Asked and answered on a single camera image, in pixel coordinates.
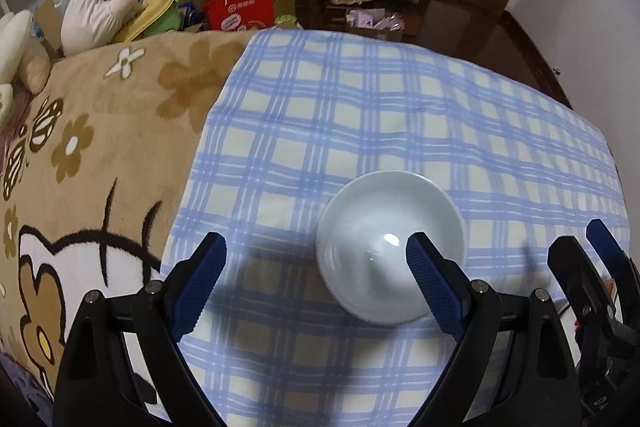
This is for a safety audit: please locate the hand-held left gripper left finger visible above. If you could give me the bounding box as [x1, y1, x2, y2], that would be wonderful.
[52, 232, 228, 427]

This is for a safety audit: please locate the blue-grey fleece clothing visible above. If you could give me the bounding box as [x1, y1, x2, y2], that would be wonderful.
[0, 352, 53, 413]

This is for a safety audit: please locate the pink floral bag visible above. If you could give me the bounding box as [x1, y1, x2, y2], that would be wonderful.
[345, 9, 407, 41]

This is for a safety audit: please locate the pink and white plush toy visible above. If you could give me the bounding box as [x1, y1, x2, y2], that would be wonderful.
[52, 0, 146, 56]

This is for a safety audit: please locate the brown printed blanket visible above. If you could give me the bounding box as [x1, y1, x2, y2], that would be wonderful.
[0, 32, 261, 408]

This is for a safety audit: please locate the red paper bag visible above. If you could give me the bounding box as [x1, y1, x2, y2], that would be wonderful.
[202, 0, 277, 34]

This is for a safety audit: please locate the large white bowl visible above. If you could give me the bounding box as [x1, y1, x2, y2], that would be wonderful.
[315, 172, 466, 327]

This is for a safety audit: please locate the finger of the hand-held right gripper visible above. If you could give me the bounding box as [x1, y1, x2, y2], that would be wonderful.
[586, 219, 640, 293]
[547, 237, 618, 333]

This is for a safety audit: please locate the yellow cushion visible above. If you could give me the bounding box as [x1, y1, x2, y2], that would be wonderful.
[112, 0, 182, 44]

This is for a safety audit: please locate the cream plush toy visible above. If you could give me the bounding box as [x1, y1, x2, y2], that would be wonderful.
[0, 9, 52, 124]

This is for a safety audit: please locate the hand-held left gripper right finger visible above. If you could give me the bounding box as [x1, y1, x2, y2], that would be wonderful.
[405, 232, 583, 427]

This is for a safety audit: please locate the blue plaid cloth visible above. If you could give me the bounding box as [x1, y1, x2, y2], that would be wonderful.
[160, 29, 631, 427]

